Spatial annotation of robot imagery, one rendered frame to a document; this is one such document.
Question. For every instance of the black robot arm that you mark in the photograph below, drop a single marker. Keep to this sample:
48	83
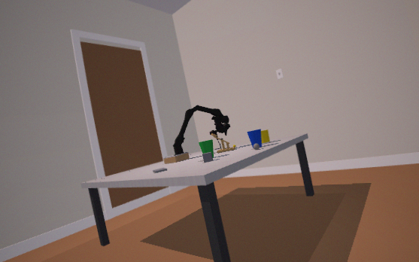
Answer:
180	138

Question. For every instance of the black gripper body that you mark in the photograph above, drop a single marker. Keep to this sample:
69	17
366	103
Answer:
219	127

